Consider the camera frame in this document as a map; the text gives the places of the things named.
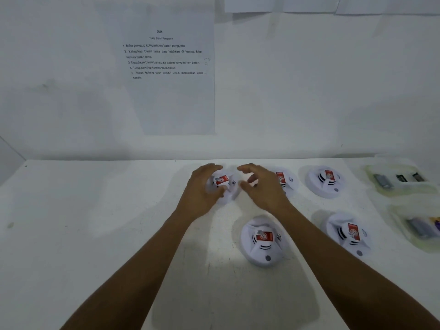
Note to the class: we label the person's right hand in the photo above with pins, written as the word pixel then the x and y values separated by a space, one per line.
pixel 268 192

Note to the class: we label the person's left hand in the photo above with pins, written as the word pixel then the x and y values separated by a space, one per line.
pixel 196 199

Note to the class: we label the person's right forearm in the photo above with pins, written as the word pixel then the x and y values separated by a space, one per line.
pixel 343 271

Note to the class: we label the person's left forearm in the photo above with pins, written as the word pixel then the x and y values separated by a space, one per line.
pixel 137 274

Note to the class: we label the white smoke detector red label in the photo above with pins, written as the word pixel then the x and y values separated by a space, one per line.
pixel 325 189
pixel 290 183
pixel 347 237
pixel 222 180
pixel 263 250

